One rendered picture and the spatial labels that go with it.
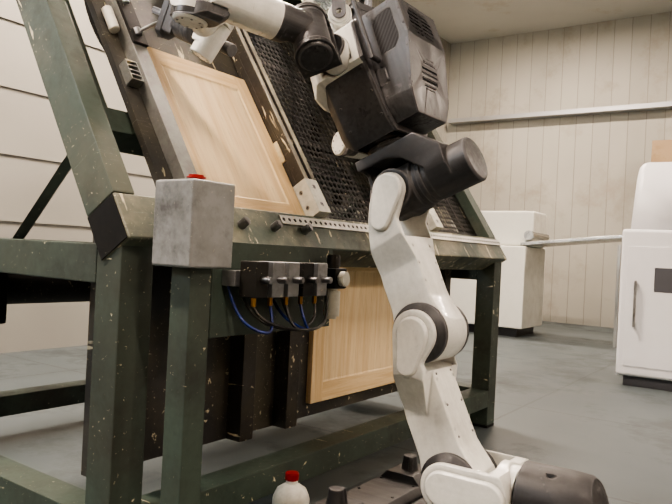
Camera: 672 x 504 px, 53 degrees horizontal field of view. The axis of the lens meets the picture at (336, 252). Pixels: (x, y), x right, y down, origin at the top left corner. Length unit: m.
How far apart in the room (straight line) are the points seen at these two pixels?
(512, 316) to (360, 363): 4.76
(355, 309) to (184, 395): 1.30
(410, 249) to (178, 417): 0.65
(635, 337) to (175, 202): 3.93
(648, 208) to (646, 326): 0.80
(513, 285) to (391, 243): 5.75
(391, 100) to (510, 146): 8.44
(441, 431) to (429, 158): 0.64
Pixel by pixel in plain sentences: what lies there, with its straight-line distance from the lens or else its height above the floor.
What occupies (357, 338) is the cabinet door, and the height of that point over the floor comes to 0.46.
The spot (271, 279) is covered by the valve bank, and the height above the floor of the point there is 0.72.
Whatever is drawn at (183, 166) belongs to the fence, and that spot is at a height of 1.00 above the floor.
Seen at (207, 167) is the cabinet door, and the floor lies 1.01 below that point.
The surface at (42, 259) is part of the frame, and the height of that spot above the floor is 0.74.
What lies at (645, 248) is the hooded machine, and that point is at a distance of 4.90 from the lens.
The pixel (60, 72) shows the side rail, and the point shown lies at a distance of 1.79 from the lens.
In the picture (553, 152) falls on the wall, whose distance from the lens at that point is 9.83.
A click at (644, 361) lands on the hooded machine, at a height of 0.18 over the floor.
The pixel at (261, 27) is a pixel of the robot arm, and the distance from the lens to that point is 1.59.
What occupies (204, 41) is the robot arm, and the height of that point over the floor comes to 1.32.
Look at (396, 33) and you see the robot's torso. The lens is 1.68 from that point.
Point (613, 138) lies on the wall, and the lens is 9.66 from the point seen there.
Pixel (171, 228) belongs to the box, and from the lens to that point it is 1.40.
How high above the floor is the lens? 0.79
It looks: level
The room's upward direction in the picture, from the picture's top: 3 degrees clockwise
